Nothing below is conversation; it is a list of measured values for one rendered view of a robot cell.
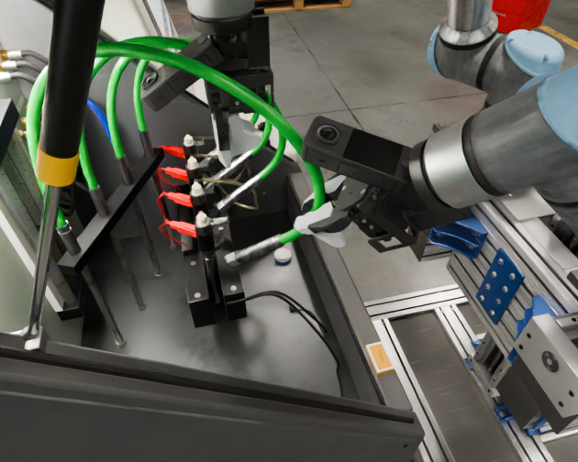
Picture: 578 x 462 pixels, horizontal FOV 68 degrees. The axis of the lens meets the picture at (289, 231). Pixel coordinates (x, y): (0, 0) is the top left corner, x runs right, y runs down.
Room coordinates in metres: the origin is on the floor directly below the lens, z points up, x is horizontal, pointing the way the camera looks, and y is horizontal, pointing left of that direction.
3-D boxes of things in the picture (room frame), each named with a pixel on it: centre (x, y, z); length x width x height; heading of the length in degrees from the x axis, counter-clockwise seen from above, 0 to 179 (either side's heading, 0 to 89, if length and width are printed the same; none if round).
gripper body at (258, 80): (0.53, 0.07, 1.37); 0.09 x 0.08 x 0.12; 104
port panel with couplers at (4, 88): (0.68, 0.46, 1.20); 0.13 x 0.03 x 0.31; 15
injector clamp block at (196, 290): (0.63, 0.17, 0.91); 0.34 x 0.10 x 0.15; 15
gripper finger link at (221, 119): (0.50, 0.09, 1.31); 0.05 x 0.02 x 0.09; 14
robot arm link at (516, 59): (0.88, -0.49, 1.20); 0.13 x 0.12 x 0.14; 43
